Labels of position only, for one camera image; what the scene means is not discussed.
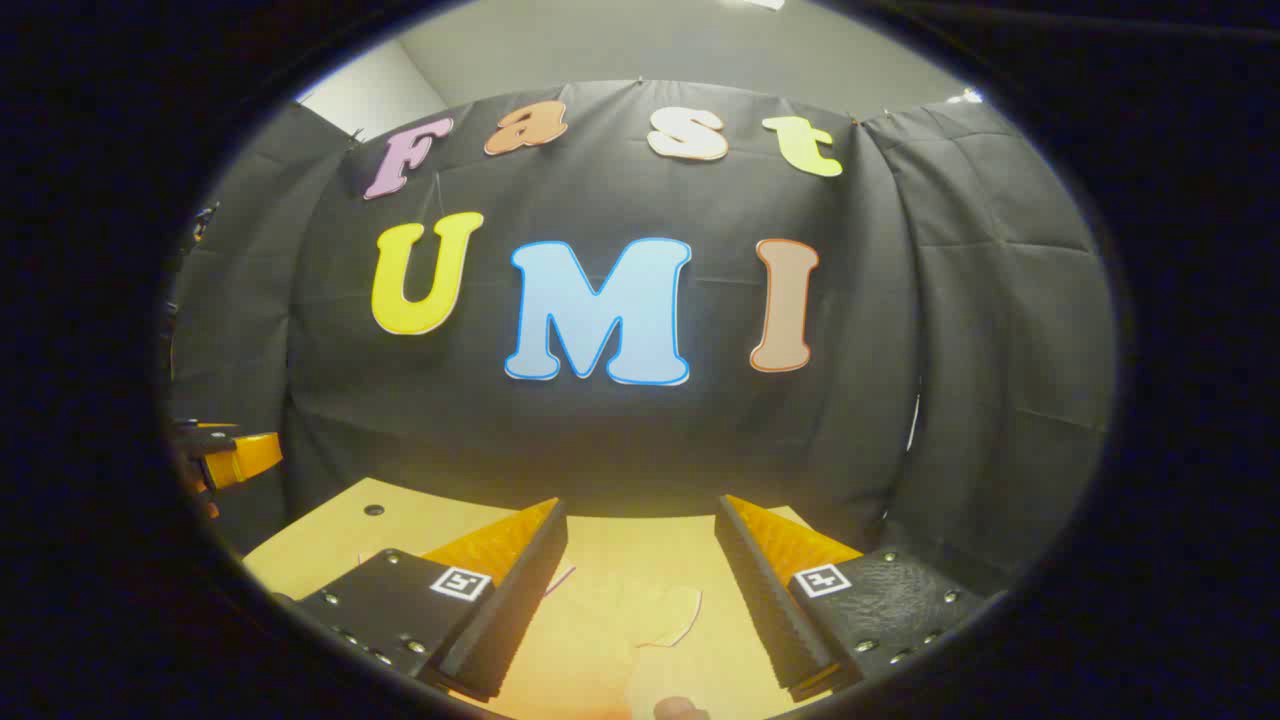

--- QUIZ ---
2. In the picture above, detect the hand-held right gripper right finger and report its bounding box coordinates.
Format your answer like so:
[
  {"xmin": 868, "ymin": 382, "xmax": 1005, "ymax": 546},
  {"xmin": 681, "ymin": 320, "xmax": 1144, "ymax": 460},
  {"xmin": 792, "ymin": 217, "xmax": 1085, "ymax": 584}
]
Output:
[{"xmin": 713, "ymin": 493, "xmax": 988, "ymax": 704}]

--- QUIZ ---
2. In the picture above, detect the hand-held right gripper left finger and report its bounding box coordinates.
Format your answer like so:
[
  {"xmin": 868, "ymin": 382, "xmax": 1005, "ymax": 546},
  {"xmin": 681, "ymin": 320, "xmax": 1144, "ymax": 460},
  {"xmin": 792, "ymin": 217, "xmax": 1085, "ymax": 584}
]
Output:
[{"xmin": 293, "ymin": 497, "xmax": 570, "ymax": 703}]

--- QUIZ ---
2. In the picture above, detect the black backdrop cloth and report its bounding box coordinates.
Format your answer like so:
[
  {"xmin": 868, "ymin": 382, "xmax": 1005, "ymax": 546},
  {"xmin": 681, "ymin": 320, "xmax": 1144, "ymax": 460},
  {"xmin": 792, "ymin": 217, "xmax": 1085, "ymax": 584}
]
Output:
[{"xmin": 165, "ymin": 78, "xmax": 1119, "ymax": 601}]

